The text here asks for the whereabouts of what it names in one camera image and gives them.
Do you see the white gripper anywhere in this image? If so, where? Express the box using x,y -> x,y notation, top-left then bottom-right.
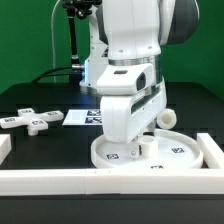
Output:
100,81 -> 167,158

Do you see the white round table top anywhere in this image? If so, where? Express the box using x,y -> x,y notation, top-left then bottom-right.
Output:
91,129 -> 203,169

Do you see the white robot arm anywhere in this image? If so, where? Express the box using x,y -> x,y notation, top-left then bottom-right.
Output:
80,0 -> 199,158

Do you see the white marker sheet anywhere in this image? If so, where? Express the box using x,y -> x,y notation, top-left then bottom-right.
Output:
63,109 -> 102,126

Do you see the white obstacle fence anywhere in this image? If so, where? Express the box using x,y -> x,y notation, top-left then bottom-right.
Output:
0,133 -> 224,196

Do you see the white cross-shaped table base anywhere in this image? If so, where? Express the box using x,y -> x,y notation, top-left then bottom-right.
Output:
0,108 -> 64,136

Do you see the black cable bundle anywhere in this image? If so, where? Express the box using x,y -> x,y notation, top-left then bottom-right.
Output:
30,65 -> 85,84

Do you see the white cable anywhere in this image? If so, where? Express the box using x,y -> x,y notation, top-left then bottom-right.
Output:
50,0 -> 63,84

